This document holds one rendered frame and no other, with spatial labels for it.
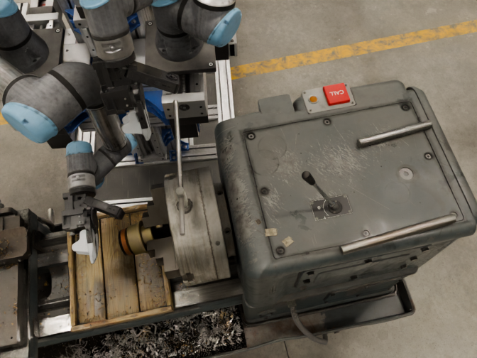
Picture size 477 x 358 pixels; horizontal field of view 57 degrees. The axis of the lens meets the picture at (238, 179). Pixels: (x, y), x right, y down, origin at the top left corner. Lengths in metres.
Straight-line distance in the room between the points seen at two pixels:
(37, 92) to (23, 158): 1.79
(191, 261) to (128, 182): 1.27
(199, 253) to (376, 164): 0.50
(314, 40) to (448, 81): 0.89
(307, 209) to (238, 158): 0.22
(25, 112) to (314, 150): 0.68
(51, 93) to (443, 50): 2.65
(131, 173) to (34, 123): 1.32
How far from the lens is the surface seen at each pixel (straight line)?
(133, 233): 1.23
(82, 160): 1.35
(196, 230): 1.09
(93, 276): 1.48
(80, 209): 1.29
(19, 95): 1.12
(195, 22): 1.28
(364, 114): 1.24
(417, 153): 1.21
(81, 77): 1.11
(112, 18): 0.91
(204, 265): 1.13
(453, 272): 2.54
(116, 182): 2.36
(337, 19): 3.27
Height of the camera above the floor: 2.25
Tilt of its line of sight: 64 degrees down
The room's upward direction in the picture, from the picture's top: 3 degrees counter-clockwise
